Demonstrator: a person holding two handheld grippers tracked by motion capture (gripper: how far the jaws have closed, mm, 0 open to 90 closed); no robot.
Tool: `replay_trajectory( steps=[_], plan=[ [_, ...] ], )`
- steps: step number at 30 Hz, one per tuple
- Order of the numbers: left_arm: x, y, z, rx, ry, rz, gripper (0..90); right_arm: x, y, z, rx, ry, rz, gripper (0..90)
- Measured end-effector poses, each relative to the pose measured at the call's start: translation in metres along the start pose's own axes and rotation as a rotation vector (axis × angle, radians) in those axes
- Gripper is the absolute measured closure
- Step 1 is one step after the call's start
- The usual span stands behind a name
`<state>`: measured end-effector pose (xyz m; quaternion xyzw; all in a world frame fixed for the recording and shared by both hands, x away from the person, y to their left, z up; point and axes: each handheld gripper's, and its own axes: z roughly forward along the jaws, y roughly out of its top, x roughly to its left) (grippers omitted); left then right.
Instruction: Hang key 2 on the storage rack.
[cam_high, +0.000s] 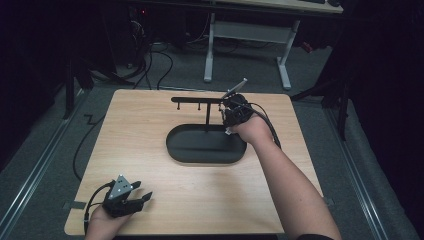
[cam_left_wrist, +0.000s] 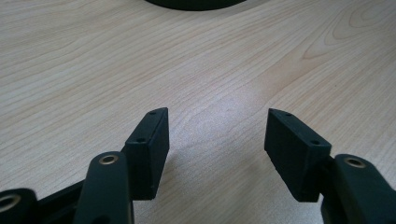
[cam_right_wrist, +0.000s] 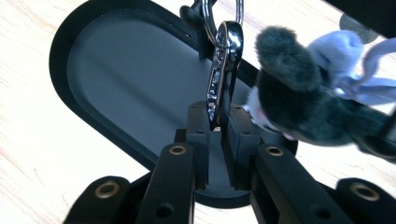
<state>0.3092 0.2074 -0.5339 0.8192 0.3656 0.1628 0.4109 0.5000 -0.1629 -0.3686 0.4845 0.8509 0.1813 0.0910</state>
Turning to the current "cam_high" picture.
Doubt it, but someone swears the black computer tower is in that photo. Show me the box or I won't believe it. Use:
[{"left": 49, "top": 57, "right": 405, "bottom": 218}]
[{"left": 128, "top": 6, "right": 152, "bottom": 69}]

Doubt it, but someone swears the person's left hand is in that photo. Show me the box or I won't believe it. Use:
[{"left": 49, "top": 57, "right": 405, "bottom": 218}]
[{"left": 84, "top": 205, "right": 133, "bottom": 240}]

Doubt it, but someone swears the grey tape patch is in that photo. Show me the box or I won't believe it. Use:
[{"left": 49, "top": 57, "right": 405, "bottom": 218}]
[{"left": 62, "top": 200, "right": 87, "bottom": 211}]

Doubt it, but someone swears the white desk with metal legs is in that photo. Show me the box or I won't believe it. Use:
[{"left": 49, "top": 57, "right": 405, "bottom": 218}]
[{"left": 202, "top": 0, "right": 344, "bottom": 91}]

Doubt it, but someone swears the person's right hand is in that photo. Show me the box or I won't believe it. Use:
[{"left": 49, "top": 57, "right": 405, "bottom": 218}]
[{"left": 229, "top": 113, "right": 275, "bottom": 147}]

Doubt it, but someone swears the black hook stand with tray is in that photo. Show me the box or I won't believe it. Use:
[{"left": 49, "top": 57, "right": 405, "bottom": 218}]
[{"left": 165, "top": 96, "right": 248, "bottom": 165}]

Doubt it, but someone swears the metal floor rail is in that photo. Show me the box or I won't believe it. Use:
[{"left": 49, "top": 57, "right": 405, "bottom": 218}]
[
  {"left": 0, "top": 89, "right": 86, "bottom": 234},
  {"left": 324, "top": 107, "right": 389, "bottom": 240}
]

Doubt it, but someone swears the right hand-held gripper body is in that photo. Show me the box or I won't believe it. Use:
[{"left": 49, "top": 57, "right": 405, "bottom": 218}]
[{"left": 220, "top": 77, "right": 255, "bottom": 128}]

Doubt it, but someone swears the bundle of black floor cables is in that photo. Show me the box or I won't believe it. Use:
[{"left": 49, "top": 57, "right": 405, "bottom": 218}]
[{"left": 89, "top": 41, "right": 175, "bottom": 91}]

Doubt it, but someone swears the black metal stand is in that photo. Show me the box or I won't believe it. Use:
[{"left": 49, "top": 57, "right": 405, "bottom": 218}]
[
  {"left": 289, "top": 75, "right": 352, "bottom": 142},
  {"left": 62, "top": 56, "right": 96, "bottom": 121}
]

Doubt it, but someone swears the thin black floor cable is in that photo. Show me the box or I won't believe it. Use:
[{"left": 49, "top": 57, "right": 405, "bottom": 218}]
[{"left": 72, "top": 114, "right": 106, "bottom": 182}]

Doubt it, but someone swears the left hand-held gripper cable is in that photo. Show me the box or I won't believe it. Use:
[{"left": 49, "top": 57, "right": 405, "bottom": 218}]
[{"left": 83, "top": 180, "right": 116, "bottom": 235}]

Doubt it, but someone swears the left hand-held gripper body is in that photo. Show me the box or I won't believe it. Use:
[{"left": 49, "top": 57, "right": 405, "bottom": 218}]
[{"left": 101, "top": 173, "right": 146, "bottom": 219}]

